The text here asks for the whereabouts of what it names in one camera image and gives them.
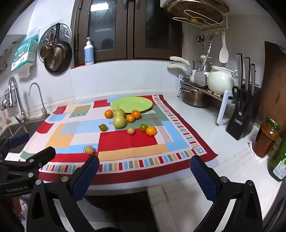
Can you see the white ceramic pot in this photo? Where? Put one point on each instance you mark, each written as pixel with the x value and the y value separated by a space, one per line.
pixel 221 79

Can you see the teal tissue box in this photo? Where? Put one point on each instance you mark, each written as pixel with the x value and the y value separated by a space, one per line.
pixel 23 53

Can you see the large steel pot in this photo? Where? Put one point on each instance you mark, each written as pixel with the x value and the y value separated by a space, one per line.
pixel 195 98

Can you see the metal spatula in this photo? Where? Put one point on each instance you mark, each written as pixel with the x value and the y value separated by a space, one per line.
pixel 200 78

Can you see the green cherry tomato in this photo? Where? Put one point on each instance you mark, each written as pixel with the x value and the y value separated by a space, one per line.
pixel 103 127
pixel 143 127

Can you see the round brass pot lid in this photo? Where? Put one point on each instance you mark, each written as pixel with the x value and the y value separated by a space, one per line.
pixel 178 9

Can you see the hanging black frying pan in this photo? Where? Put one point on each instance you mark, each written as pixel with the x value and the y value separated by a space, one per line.
pixel 57 60

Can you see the small brass saucepan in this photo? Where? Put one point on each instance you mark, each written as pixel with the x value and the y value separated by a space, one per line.
pixel 46 50

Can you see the round perforated steel steamer tray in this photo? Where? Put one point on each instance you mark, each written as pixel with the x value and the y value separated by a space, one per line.
pixel 64 31

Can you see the colourful patchwork printed cloth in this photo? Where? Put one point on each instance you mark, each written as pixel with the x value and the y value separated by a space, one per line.
pixel 127 142

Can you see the thin gooseneck faucet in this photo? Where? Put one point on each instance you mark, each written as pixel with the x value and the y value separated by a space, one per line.
pixel 42 104

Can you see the black kitchen scissors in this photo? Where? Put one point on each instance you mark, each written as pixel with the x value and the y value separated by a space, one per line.
pixel 240 97

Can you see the green plate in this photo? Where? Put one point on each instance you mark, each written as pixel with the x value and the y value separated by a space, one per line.
pixel 134 103

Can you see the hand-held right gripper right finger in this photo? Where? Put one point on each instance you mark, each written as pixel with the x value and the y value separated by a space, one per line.
pixel 204 178

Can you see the small tan round fruit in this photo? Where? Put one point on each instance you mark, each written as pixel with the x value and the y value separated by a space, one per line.
pixel 89 149
pixel 131 131

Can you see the small black hanging scissors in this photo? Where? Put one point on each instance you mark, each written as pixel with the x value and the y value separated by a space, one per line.
pixel 200 38

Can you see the black knife block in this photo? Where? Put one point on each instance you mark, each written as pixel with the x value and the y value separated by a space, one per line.
pixel 242 125

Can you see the white plastic bag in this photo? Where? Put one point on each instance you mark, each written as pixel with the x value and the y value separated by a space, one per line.
pixel 25 71

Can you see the green glass bottle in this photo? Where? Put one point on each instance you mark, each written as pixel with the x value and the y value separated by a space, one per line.
pixel 279 162

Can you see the brown wooden cutting board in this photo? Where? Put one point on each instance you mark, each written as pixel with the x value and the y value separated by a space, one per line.
pixel 274 84

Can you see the glass jar with green lid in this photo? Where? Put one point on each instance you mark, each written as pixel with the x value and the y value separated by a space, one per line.
pixel 267 138

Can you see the steel sink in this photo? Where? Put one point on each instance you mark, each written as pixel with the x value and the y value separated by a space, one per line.
pixel 13 130

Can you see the small steel pot with lid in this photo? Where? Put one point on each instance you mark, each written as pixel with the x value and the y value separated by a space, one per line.
pixel 197 65

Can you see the dark wooden glass window panel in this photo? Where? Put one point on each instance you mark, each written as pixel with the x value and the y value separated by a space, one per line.
pixel 158 24
pixel 102 26

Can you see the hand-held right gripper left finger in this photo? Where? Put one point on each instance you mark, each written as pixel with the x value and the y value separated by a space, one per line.
pixel 86 176

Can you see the white rice paddle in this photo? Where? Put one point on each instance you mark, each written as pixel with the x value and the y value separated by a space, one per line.
pixel 223 54

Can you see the chrome kitchen faucet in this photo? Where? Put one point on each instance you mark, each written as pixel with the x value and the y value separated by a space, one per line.
pixel 21 113

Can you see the orange cherry tomato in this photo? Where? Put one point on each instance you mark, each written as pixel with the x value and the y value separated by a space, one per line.
pixel 151 131

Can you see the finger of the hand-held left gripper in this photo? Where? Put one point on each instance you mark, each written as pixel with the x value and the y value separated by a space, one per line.
pixel 19 137
pixel 42 154

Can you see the small orange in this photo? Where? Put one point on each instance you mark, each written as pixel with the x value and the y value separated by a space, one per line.
pixel 130 118

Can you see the white wall socket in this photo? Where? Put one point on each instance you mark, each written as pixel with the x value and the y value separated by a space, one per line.
pixel 257 75

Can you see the steel and white dish rack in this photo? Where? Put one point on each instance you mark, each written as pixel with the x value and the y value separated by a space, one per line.
pixel 224 100

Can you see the white paper napkin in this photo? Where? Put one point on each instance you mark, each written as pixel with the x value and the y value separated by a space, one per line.
pixel 253 150

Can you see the pale green apple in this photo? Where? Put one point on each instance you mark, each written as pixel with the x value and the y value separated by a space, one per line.
pixel 119 122

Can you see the white blue pump bottle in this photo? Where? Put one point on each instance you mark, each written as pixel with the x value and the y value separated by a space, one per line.
pixel 89 54

